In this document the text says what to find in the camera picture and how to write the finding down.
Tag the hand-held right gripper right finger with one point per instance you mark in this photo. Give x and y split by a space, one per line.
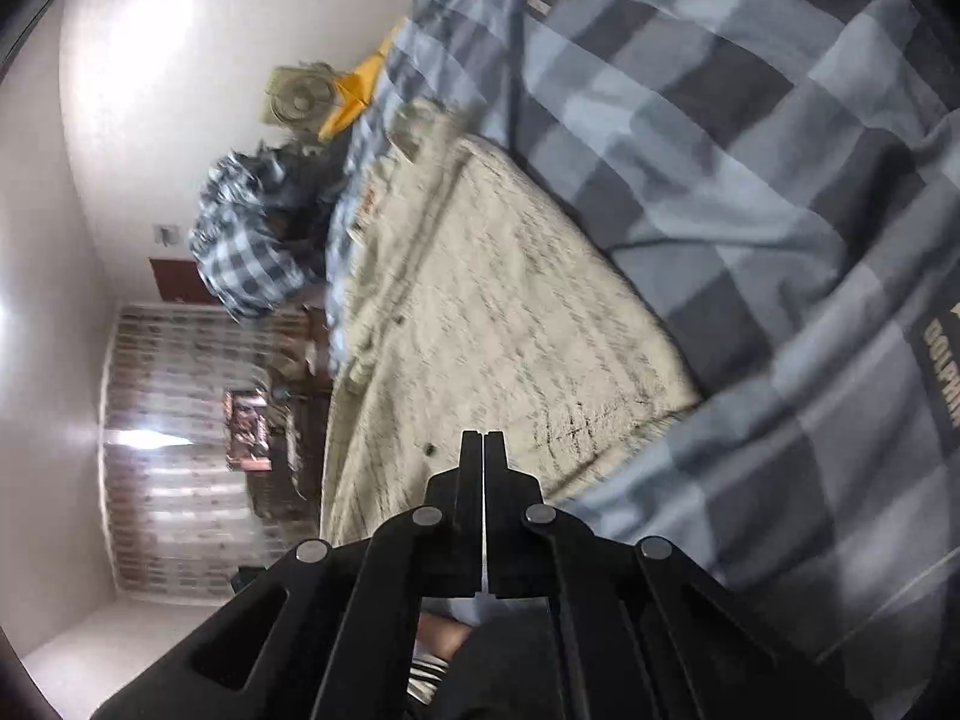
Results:
499 480

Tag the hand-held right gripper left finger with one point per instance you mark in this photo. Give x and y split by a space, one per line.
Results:
471 480

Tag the cream striped knit cardigan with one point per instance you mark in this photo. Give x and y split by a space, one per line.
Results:
487 300

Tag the person's leg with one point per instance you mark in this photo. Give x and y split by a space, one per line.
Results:
442 637

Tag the person's dark clothing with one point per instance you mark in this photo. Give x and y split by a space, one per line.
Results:
502 660

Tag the patterned window curtain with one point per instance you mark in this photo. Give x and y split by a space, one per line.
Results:
172 420

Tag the bundled blue checkered quilt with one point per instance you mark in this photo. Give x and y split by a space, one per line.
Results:
240 255

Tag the red-brown wooden door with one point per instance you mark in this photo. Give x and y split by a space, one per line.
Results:
176 277

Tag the yellow cloth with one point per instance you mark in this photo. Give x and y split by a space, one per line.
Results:
352 86

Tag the blue checkered bed blanket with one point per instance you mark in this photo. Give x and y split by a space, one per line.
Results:
712 127

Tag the beige box fan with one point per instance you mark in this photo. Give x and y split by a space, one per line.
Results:
296 97

